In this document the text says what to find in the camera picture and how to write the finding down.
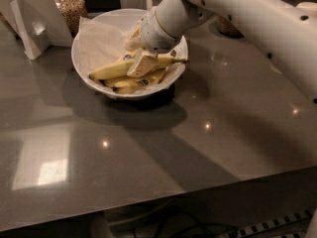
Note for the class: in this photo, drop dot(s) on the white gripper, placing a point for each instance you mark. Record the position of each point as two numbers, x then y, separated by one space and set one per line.
155 37

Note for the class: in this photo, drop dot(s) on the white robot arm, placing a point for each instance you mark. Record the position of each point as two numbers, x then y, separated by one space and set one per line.
285 34

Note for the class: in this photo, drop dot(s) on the white round bowl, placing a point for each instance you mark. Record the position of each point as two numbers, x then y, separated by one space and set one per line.
95 30

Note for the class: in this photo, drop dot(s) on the lower yellow banana with sticker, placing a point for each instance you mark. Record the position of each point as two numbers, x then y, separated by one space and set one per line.
153 77

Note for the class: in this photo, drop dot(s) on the left glass jar of grains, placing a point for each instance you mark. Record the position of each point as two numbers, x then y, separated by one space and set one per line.
72 11

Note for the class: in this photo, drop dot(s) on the glass jar of grains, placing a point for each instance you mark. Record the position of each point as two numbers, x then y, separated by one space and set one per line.
72 11
227 29

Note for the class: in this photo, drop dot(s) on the right glass jar of grains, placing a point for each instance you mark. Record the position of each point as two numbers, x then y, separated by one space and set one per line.
227 29

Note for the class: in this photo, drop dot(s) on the left white folded card stand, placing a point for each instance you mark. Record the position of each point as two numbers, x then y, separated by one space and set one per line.
38 23

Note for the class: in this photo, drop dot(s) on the black white striped strip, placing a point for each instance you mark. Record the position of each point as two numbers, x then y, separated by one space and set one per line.
286 226

